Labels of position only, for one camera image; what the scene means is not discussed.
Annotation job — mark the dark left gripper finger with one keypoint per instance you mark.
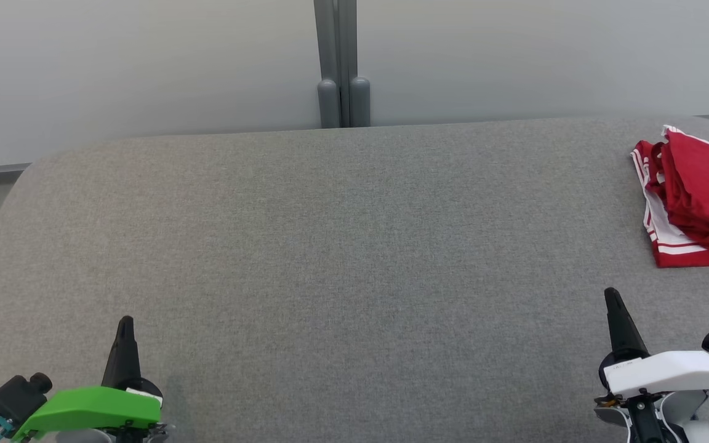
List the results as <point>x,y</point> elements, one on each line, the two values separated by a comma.
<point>124,360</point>

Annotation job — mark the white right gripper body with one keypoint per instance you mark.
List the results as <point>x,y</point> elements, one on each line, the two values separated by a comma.
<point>668,372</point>

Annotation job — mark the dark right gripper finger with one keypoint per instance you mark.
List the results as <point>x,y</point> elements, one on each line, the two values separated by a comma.
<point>622,332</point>

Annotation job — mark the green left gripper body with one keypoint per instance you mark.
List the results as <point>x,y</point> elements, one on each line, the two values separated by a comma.
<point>90,409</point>

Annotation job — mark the red basketball jersey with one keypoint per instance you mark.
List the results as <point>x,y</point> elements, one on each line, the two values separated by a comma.
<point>659,224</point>

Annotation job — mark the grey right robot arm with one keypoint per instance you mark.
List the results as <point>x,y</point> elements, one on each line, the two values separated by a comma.
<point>680,418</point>

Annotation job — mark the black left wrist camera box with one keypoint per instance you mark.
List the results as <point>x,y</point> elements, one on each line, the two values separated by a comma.
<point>13,397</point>

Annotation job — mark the grey metal frame post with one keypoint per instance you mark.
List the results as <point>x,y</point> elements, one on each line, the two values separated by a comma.
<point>342,61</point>

